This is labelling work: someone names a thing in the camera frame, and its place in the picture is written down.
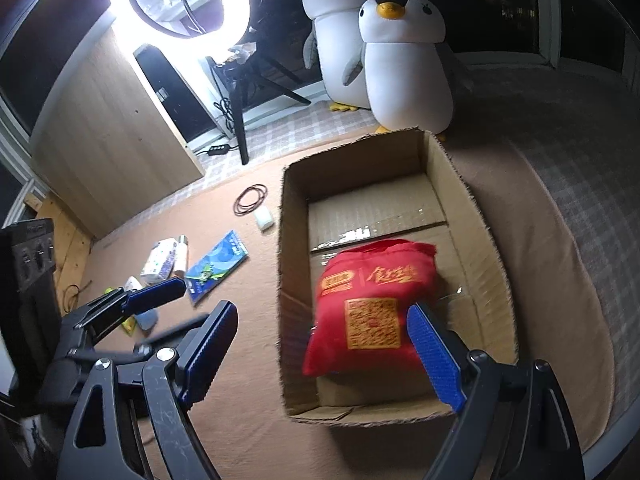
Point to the light blue small item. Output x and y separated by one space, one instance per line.
147 322

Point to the tissue pack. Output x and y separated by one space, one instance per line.
157 262

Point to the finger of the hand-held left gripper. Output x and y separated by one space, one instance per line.
170 332
155 293

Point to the checked bed sheet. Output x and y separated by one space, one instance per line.
550 160

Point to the pink bottle grey cap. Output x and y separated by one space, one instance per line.
181 257

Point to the small white case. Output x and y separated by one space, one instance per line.
263 219

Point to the large penguin plush toy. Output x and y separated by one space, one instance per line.
407 75

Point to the black inline remote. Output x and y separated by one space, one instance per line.
215 150

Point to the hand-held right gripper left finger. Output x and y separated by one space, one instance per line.
210 355

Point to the red printed bag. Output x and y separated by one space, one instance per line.
370 300

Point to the blue printed booklet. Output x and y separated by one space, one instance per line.
215 267

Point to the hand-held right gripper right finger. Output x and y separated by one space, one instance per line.
435 360

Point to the wooden bed frame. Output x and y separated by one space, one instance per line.
60 245

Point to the cardboard box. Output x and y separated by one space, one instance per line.
375 220

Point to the tan blanket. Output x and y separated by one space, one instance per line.
250 435

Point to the white window frame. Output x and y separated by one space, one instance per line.
546 15

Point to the black tripod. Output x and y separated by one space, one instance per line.
241 110

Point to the wooden cabinet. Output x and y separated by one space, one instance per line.
120 145

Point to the small penguin plush toy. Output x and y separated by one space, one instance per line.
335 40

